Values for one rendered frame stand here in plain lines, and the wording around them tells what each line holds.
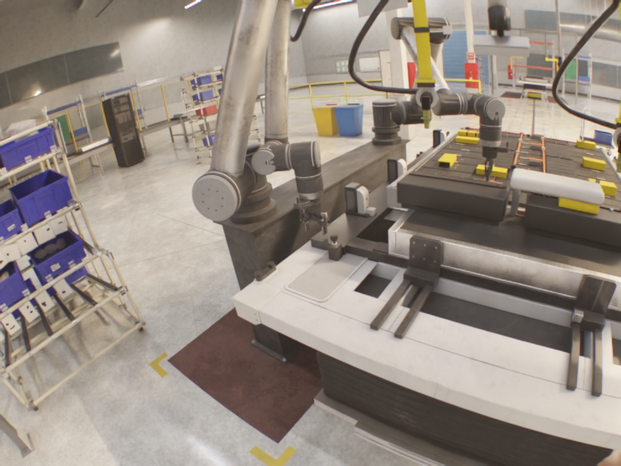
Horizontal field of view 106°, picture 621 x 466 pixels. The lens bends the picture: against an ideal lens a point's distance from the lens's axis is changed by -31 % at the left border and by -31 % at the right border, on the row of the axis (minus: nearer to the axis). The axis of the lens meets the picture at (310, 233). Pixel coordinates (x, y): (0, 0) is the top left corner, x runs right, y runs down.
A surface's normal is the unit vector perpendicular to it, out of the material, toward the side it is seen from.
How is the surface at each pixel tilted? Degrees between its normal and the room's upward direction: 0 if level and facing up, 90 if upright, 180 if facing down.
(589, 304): 90
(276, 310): 0
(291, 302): 0
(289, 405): 0
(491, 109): 90
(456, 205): 90
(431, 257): 90
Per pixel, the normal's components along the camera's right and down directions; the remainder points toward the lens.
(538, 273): -0.59, 0.44
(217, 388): -0.12, -0.88
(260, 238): 0.78, 0.20
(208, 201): -0.14, 0.48
